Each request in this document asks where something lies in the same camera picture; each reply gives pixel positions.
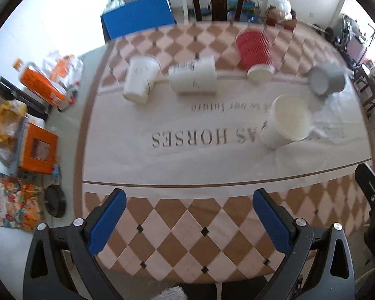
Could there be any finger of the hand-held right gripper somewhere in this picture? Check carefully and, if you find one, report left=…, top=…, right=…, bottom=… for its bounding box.
left=354, top=162, right=375, bottom=216

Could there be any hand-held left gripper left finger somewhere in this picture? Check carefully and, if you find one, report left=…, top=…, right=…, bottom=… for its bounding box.
left=23, top=188, right=127, bottom=300

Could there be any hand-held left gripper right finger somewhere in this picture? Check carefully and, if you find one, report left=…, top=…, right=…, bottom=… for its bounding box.
left=252, top=188, right=357, bottom=300

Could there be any grey cup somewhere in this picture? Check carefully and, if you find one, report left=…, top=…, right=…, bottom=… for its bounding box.
left=309, top=63, right=347, bottom=98

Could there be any clear plastic cup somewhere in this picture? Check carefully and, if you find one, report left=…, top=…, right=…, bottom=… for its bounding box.
left=122, top=54, right=161, bottom=104

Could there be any white printed paper cup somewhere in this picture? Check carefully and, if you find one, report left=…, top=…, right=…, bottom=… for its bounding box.
left=168, top=55, right=218, bottom=95

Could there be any red ribbed paper cup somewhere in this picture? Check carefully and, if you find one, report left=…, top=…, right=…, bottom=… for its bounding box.
left=235, top=28, right=276, bottom=83

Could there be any black round lid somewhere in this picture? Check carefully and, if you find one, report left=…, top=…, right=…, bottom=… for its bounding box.
left=44, top=184, right=66, bottom=219

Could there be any checkered printed tablecloth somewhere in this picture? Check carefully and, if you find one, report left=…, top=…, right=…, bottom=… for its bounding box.
left=76, top=20, right=375, bottom=288

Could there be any colourful printed packet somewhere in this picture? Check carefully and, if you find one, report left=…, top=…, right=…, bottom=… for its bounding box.
left=0, top=169, right=46, bottom=232

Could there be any white knitted cloth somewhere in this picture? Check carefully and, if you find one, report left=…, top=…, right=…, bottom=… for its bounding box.
left=157, top=286, right=187, bottom=300

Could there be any wooden side chair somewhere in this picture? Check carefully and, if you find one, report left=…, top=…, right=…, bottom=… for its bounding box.
left=351, top=62, right=375, bottom=113

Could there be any orange box with window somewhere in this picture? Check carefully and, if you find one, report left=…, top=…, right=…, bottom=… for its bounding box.
left=17, top=122, right=59, bottom=176

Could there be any yellow snack bag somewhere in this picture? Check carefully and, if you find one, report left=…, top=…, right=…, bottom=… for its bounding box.
left=0, top=101, right=29, bottom=167

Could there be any exercise equipment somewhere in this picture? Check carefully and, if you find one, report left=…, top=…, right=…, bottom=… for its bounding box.
left=325, top=12, right=375, bottom=66

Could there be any orange juice bottle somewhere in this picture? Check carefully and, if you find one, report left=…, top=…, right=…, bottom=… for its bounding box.
left=13, top=59, right=70, bottom=111

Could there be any black flat device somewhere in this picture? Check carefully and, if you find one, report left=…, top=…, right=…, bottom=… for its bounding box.
left=0, top=76, right=52, bottom=118

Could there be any clear plastic bag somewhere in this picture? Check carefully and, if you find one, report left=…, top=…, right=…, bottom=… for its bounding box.
left=42, top=50, right=84, bottom=92

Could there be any brown cardboard box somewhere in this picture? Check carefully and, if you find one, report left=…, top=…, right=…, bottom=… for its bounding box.
left=265, top=5, right=298, bottom=32

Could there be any white plastic bag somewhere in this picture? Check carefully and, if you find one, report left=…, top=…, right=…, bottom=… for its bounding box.
left=275, top=0, right=293, bottom=16

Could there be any blue box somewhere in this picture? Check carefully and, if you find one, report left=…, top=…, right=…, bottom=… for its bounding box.
left=100, top=0, right=177, bottom=43

